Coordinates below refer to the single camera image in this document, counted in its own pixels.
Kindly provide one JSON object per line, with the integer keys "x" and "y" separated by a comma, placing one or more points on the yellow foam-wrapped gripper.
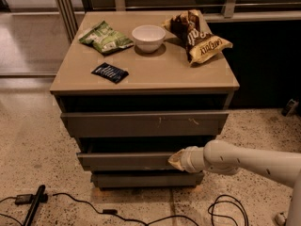
{"x": 188, "y": 159}

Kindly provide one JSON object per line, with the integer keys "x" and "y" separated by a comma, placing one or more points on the grey drawer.
{"x": 118, "y": 179}
{"x": 144, "y": 124}
{"x": 124, "y": 161}

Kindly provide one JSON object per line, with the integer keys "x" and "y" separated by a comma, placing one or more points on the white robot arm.
{"x": 221, "y": 157}

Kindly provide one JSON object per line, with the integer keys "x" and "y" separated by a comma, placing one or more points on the grey bottom drawer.
{"x": 118, "y": 179}

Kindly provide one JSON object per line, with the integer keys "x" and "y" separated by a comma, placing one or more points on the grey top drawer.
{"x": 144, "y": 124}

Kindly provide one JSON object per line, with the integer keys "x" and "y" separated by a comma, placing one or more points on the grey drawer cabinet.
{"x": 160, "y": 81}

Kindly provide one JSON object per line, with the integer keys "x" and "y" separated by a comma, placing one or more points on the dark blue snack packet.
{"x": 110, "y": 72}

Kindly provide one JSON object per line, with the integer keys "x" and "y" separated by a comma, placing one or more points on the white power strip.
{"x": 280, "y": 219}

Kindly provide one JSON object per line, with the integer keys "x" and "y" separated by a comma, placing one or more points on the dark object on floor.
{"x": 290, "y": 108}

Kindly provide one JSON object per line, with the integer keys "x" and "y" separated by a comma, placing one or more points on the white bowl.
{"x": 148, "y": 38}

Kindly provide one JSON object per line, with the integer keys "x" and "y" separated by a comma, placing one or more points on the brown yellow chip bag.
{"x": 200, "y": 45}

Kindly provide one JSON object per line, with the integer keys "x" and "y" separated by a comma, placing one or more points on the green snack bag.
{"x": 104, "y": 39}

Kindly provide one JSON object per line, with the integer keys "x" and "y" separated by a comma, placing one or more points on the black rod on floor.
{"x": 40, "y": 197}

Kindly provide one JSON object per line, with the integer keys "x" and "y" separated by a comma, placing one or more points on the black power adapter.
{"x": 24, "y": 199}

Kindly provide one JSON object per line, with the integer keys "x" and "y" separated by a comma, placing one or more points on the metal window railing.
{"x": 283, "y": 13}

